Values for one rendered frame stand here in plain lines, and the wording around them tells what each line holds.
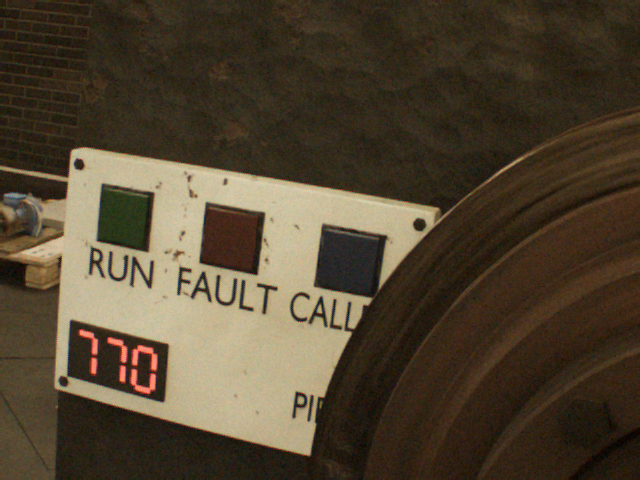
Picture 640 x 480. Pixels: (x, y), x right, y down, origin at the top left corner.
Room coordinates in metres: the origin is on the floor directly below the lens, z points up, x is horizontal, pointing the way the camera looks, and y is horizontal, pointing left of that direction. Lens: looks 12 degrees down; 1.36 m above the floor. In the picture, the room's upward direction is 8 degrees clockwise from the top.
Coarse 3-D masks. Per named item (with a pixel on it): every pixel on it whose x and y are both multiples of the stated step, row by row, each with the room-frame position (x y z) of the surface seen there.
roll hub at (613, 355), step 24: (624, 336) 0.50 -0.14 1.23; (576, 360) 0.51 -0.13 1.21; (600, 360) 0.48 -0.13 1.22; (624, 360) 0.47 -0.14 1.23; (552, 384) 0.50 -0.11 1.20; (576, 384) 0.47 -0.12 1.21; (600, 384) 0.47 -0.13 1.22; (624, 384) 0.47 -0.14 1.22; (528, 408) 0.50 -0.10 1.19; (552, 408) 0.47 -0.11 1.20; (624, 408) 0.47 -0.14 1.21; (504, 432) 0.51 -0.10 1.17; (528, 432) 0.48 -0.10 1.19; (552, 432) 0.47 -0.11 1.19; (624, 432) 0.47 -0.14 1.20; (504, 456) 0.48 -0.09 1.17; (528, 456) 0.48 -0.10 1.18; (552, 456) 0.47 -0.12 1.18; (576, 456) 0.47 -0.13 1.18; (600, 456) 0.47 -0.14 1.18; (624, 456) 0.47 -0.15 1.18
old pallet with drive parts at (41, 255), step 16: (0, 240) 4.92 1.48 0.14; (16, 240) 4.94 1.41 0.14; (32, 240) 4.99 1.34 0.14; (48, 240) 5.12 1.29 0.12; (0, 256) 4.75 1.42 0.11; (16, 256) 4.74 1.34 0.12; (32, 256) 4.71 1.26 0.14; (48, 256) 4.74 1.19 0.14; (32, 272) 4.71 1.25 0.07; (48, 272) 4.74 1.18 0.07
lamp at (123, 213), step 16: (112, 192) 0.76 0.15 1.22; (128, 192) 0.76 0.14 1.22; (112, 208) 0.76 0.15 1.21; (128, 208) 0.76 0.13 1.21; (144, 208) 0.76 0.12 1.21; (112, 224) 0.76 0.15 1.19; (128, 224) 0.76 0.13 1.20; (144, 224) 0.76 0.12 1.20; (112, 240) 0.76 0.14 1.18; (128, 240) 0.76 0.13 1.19; (144, 240) 0.76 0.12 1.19
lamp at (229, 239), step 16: (208, 208) 0.74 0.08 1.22; (208, 224) 0.74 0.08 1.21; (224, 224) 0.74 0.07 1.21; (240, 224) 0.74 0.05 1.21; (256, 224) 0.74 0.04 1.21; (208, 240) 0.74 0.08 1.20; (224, 240) 0.74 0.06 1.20; (240, 240) 0.74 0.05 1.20; (256, 240) 0.74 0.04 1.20; (208, 256) 0.74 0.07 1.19; (224, 256) 0.74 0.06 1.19; (240, 256) 0.74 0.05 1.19
